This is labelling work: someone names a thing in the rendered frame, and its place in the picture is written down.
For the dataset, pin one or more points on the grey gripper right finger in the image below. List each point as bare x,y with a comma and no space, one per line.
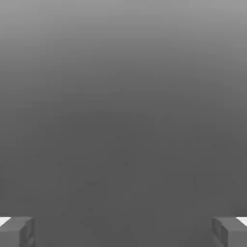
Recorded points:
231,231

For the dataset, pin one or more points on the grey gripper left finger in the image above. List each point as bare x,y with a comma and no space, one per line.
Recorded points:
15,231

